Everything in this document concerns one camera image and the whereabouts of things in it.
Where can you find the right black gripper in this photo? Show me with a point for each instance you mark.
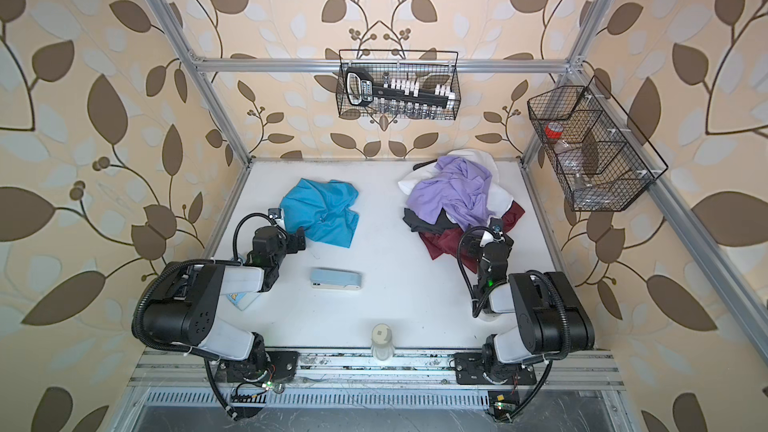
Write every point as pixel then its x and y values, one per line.
pixel 509 245

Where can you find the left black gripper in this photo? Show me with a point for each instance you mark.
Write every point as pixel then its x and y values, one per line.
pixel 291 241

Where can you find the teal cloth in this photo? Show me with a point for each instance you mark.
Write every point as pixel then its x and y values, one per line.
pixel 323 210

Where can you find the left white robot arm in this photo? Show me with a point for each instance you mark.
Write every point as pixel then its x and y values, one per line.
pixel 178 312

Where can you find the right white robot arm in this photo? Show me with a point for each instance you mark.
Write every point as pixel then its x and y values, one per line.
pixel 550 323

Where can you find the dark red cloth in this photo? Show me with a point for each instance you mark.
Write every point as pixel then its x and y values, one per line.
pixel 448 241

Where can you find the white cloth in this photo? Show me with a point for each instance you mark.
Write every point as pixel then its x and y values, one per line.
pixel 499 199

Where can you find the purple cloth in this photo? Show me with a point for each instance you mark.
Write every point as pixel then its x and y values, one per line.
pixel 460 188

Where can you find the dark grey cloth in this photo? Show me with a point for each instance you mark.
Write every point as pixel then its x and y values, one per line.
pixel 418 225

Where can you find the blue white card pack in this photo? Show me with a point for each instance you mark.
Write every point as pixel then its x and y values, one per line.
pixel 242 300

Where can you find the light blue stapler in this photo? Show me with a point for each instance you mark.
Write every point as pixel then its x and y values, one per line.
pixel 324 278

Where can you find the red capped clear bottle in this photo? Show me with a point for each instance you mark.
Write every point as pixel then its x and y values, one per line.
pixel 568 155

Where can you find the white cylindrical bottle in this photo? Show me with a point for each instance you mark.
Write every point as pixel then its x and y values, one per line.
pixel 382 347

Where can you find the black socket tool set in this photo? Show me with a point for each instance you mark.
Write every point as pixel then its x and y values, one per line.
pixel 361 89

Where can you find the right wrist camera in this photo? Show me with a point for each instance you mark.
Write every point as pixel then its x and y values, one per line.
pixel 496 225

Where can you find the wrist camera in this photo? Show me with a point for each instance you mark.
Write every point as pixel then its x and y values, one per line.
pixel 276 215
pixel 496 225

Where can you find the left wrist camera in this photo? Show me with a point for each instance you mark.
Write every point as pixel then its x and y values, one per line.
pixel 276 215

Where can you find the right black wire basket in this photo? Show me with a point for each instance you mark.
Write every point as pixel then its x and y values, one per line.
pixel 621 163

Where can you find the black wire basket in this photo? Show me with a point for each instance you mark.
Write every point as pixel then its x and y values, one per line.
pixel 621 163
pixel 430 67

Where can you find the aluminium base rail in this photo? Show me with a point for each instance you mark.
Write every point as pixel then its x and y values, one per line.
pixel 449 379

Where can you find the back black wire basket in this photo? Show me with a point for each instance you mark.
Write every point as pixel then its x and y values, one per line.
pixel 430 67

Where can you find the aluminium frame post left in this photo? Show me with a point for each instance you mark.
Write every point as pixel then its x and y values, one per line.
pixel 181 47

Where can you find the aluminium frame post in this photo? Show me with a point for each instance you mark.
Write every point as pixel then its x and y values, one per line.
pixel 181 47
pixel 564 71

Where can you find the aluminium frame post right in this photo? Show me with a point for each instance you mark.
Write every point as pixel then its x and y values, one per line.
pixel 564 71

